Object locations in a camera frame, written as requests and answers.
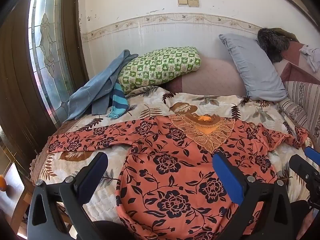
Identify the white crumpled cloth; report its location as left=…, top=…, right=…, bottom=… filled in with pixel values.
left=299, top=44, right=320, bottom=73

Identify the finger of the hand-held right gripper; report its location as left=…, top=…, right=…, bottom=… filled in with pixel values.
left=289, top=154, right=320, bottom=188
left=304, top=146, right=320, bottom=161

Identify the striped floral cushion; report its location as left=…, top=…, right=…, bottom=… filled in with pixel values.
left=277, top=81, right=320, bottom=143

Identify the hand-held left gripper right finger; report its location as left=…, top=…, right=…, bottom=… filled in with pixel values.
left=212, top=152, right=304, bottom=240

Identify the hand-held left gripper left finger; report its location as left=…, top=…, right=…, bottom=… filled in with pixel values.
left=27, top=152, right=118, bottom=240

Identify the pink bolster cushion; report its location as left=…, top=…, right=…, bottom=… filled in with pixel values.
left=166, top=56, right=248, bottom=97

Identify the brown cloth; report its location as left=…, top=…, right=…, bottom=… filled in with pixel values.
left=270, top=27, right=299, bottom=43

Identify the dark wooden window frame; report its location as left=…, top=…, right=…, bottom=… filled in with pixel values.
left=0, top=0, right=89, bottom=170

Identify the teal striped garment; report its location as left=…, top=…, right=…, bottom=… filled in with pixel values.
left=108, top=82, right=129, bottom=118

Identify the green checkered pillow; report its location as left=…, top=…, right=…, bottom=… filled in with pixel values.
left=117, top=46, right=202, bottom=93

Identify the cream leaf print blanket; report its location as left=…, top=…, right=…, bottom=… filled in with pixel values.
left=30, top=85, right=315, bottom=230

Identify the grey blue pillow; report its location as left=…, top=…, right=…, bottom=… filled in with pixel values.
left=219, top=33, right=288, bottom=102

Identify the pink maroon patchwork quilt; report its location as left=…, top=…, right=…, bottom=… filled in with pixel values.
left=272, top=41, right=320, bottom=85

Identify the stained glass window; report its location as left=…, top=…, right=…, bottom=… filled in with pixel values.
left=27, top=0, right=72, bottom=125

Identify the orange floral blouse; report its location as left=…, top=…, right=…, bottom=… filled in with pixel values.
left=47, top=114, right=309, bottom=240

